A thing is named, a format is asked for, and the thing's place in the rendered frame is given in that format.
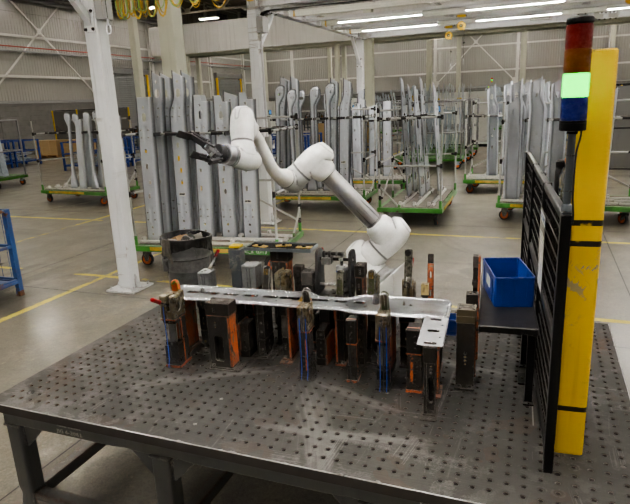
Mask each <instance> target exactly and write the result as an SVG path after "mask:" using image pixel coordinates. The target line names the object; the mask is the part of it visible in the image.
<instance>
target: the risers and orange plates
mask: <svg viewBox="0 0 630 504"><path fill-rule="evenodd" d="M235 314H236V326H237V338H238V350H239V356H240V357H251V356H252V355H253V354H254V353H255V352H256V351H257V349H258V347H257V341H256V328H255V321H254V318H248V316H246V317H245V308H244V304H236V312H235ZM358 323H359V338H360V340H359V342H358V348H359V357H358V362H360V364H365V362H366V360H367V333H366V317H365V316H361V317H360V318H359V320H358ZM316 334H317V338H316V345H317V365H322V366H326V365H327V366H328V364H329V363H330V361H331V360H332V358H333V356H334V355H335V345H334V328H332V329H331V331H330V323H323V322H322V323H321V325H320V326H319V327H318V329H317V330H316Z"/></svg>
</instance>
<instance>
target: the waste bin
mask: <svg viewBox="0 0 630 504"><path fill-rule="evenodd" d="M159 240H160V245H161V246H162V253H161V255H162V265H163V271H164V272H167V271H168V277H169V283H171V281H172V280H173V279H177V280H178V281H179V283H180V285H198V276H197V273H198V272H199V271H201V270H203V269H204V268H208V267H209V265H211V263H212V261H213V258H214V252H213V249H212V234H211V233H210V232H207V231H202V230H195V229H182V230H175V231H170V232H167V233H164V234H162V235H161V236H160V237H159Z"/></svg>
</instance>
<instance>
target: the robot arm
mask: <svg viewBox="0 0 630 504"><path fill-rule="evenodd" d="M230 136H231V145H229V144H224V145H223V144H216V145H213V144H210V143H209V142H210V140H209V139H206V138H204V137H202V136H200V135H198V134H196V133H194V132H193V131H190V132H189V133H187V132H184V131H180V130H179V131H178V132H177V134H176V137H178V138H182V139H186V140H192V141H193V142H195V143H197V144H198V145H200V146H201V147H202V149H204V150H206V151H207V153H208V154H209V155H208V156H207V154H204V153H200V152H196V151H193V152H192V154H191V155H190V158H193V159H198V160H202V161H205V162H207V163H208V165H213V164H217V163H219V164H225V165H228V166H232V167H233V168H235V169H238V170H243V171H252V170H256V169H258V168H259V167H260V165H261V163H262V162H263V165H264V167H265V169H266V171H267V172H268V174H269V176H270V177H271V178H272V179H273V180H274V181H275V182H276V183H277V184H278V185H279V186H281V187H282V188H283V189H285V190H288V191H292V192H296V191H300V190H302V189H303V188H304V186H305V185H306V184H307V183H308V182H309V181H310V180H311V179H312V178H313V179H314V180H316V181H318V182H322V183H323V184H324V185H325V186H326V187H327V188H328V189H329V190H330V191H331V192H332V193H333V194H334V195H335V196H336V197H337V198H338V199H339V200H340V201H341V202H342V203H343V204H344V205H345V206H346V207H347V208H348V209H349V210H350V211H351V212H352V213H353V214H354V215H355V216H356V217H357V218H358V219H359V220H360V221H361V222H362V223H363V224H364V225H365V226H366V227H367V234H368V236H369V237H370V239H369V240H367V241H366V242H365V241H364V240H356V241H354V242H353V243H352V244H351V245H350V246H349V248H348V249H347V250H346V256H347V258H348V253H349V251H350V250H351V249H355V252H356V263H357V262H367V275H366V278H367V277H368V271H369V270H370V269H374V270H375V271H376V274H379V275H380V284H381V283H382V282H383V281H384V280H385V279H386V278H387V277H389V276H390V275H391V274H392V273H393V272H394V271H395V270H396V268H393V269H389V268H388V267H387V266H386V265H385V262H386V260H387V259H388V258H390V257H391V256H392V255H394V254H395V253H396V252H397V251H398V250H399V249H400V248H401V247H402V246H403V245H404V244H405V243H406V241H407V240H408V238H409V236H410V231H411V229H410V228H409V226H408V225H407V224H406V222H405V221H404V220H403V219H402V218H400V217H393V218H390V217H388V216H387V215H379V214H378V213H377V212H376V211H375V210H374V209H373V208H372V207H371V206H370V205H369V204H368V203H367V202H366V200H365V199H364V198H363V197H362V196H361V195H360V194H359V193H358V192H357V191H356V190H355V189H354V188H353V187H352V186H351V185H350V184H349V183H348V182H347V181H346V180H345V179H344V178H343V177H342V176H341V175H340V174H339V173H338V172H337V171H336V170H335V165H334V163H333V161H332V159H333V158H334V153H333V150H332V149H331V148H330V147H329V146H328V145H326V144H325V143H324V142H319V143H316V144H314V145H312V146H310V147H309V148H308V149H306V150H305V151H304V152H303V153H302V154H301V155H300V156H299V157H298V158H297V159H296V161H295V162H294V163H293V164H292V165H291V166H290V167H288V168H287V169H280V168H279V167H278V166H277V164H276V162H275V160H274V158H273V156H272V154H271V152H270V150H269V148H268V146H267V144H266V142H265V140H264V138H263V136H262V134H261V133H260V131H259V126H258V124H257V123H256V121H255V118H254V115H253V112H252V110H251V109H250V108H249V107H247V106H237V107H235V109H233V111H232V113H231V118H230ZM205 145H206V147H204V146H205ZM254 145H255V147H256V149H257V151H258V152H257V151H256V149H255V147H254ZM211 158H213V159H211Z"/></svg>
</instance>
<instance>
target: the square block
mask: <svg viewBox="0 0 630 504"><path fill-rule="evenodd" d="M476 319H477V305H476V304H463V303H458V304H457V312H456V323H457V335H456V377H455V385H454V390H460V391H470V392H474V383H475V381H474V353H475V324H476Z"/></svg>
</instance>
